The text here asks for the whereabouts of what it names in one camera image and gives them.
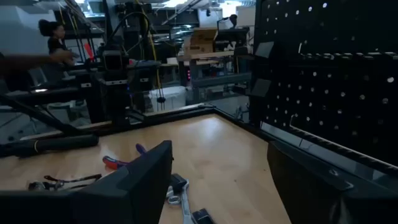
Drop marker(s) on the silver combination wrench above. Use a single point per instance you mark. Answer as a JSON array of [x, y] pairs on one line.
[[170, 193], [185, 205]]

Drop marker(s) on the black pegboard cart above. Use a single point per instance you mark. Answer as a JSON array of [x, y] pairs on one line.
[[357, 18]]

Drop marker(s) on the white plastic container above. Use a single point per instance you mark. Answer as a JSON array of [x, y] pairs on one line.
[[168, 98]]

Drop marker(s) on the cardboard box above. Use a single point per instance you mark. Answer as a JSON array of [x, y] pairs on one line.
[[202, 40]]

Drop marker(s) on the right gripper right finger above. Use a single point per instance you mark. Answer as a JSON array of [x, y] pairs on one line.
[[298, 186]]

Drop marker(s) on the small black folding tool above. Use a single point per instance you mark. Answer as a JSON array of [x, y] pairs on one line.
[[202, 216]]

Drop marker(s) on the black clear safety glasses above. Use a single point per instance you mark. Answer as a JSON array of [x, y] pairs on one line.
[[40, 186]]

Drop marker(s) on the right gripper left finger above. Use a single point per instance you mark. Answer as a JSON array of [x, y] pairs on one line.
[[136, 186]]

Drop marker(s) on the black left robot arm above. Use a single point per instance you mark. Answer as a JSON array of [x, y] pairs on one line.
[[109, 102]]

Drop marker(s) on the black cylinder with yellow band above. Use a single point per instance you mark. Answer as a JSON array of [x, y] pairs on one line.
[[62, 143]]

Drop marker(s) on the silver pegboard hook rail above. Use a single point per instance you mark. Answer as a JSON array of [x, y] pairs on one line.
[[342, 147], [357, 55]]

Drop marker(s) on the black pegboard bin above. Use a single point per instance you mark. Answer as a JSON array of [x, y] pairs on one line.
[[264, 49], [260, 88]]

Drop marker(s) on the person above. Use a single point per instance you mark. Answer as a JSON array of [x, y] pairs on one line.
[[56, 43]]

